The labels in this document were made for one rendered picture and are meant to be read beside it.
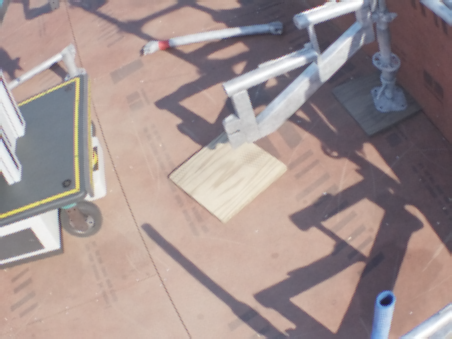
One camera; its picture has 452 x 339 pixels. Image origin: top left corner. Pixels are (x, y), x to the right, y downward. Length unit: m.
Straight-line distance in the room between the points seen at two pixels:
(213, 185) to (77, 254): 0.59
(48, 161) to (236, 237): 0.73
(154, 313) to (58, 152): 0.67
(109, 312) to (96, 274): 0.18
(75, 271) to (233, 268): 0.61
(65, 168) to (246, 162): 0.69
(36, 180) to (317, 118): 1.13
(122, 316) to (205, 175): 0.65
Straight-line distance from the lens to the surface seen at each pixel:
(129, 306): 2.02
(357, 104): 2.39
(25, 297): 2.25
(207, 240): 2.08
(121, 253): 2.15
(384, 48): 2.21
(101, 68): 3.00
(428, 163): 2.21
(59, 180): 2.03
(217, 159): 2.27
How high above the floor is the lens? 1.66
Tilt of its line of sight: 48 degrees down
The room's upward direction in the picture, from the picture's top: 17 degrees counter-clockwise
